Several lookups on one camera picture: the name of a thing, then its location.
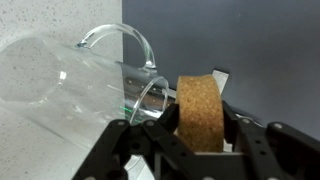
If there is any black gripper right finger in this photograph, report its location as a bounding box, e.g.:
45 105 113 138
221 99 320 180

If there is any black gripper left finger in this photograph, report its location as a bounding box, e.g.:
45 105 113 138
71 103 202 180

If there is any brown cork lid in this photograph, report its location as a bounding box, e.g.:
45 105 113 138
175 74 225 154

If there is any clear glass pitcher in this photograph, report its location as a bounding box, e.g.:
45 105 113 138
0 22 170 158

